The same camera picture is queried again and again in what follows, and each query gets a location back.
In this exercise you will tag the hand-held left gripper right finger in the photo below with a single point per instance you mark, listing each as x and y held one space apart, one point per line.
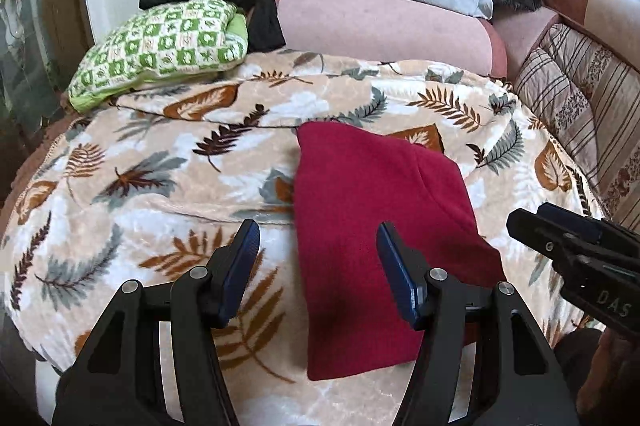
397 276

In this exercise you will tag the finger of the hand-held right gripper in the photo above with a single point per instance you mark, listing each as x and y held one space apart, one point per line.
535 233
575 223

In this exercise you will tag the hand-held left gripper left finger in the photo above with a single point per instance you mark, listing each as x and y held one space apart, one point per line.
235 278

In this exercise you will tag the red fleece garment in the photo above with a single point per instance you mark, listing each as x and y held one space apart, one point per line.
370 216

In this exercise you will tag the person's right forearm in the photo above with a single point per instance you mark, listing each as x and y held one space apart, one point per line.
612 381

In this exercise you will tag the striped floral cushion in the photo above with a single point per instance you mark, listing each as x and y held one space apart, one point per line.
575 105

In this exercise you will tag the beige leaf-print blanket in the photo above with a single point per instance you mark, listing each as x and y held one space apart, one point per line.
150 186

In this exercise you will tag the pink sofa backrest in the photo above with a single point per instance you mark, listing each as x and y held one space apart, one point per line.
565 3

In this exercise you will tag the green patterned pillow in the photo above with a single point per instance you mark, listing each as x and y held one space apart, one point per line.
160 48

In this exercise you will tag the pink bolster cushion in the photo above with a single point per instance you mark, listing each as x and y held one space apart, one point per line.
380 28

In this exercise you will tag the glass cabinet door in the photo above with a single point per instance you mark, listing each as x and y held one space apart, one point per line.
25 30

